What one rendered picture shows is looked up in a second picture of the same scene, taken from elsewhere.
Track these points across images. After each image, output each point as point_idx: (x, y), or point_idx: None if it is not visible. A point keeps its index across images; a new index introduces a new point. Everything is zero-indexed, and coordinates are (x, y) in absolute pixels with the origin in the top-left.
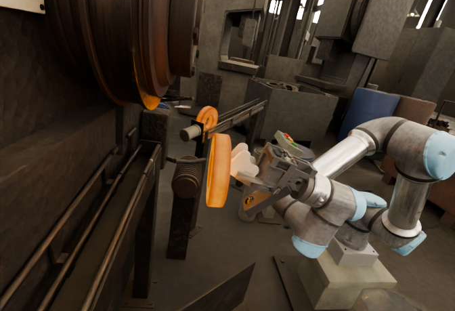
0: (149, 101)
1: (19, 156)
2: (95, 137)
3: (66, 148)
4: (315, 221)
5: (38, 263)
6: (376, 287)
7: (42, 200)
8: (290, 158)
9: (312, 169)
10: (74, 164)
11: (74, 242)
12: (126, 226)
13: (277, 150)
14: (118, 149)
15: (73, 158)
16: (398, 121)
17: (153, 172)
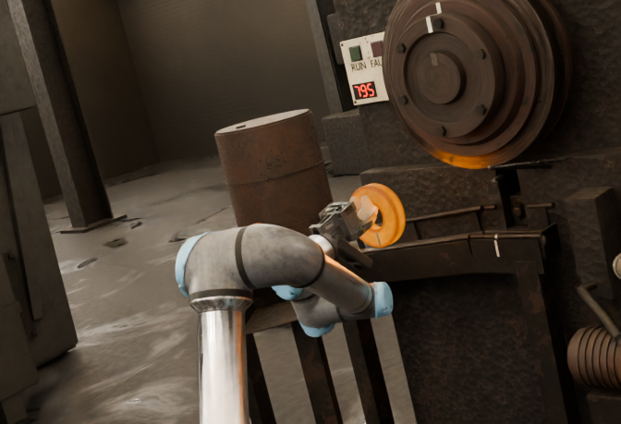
0: (447, 156)
1: (407, 167)
2: (459, 180)
3: (423, 174)
4: None
5: (407, 231)
6: None
7: (407, 195)
8: (329, 212)
9: (312, 224)
10: (433, 189)
11: None
12: (417, 247)
13: (338, 204)
14: (493, 207)
15: (432, 184)
16: (257, 239)
17: (493, 250)
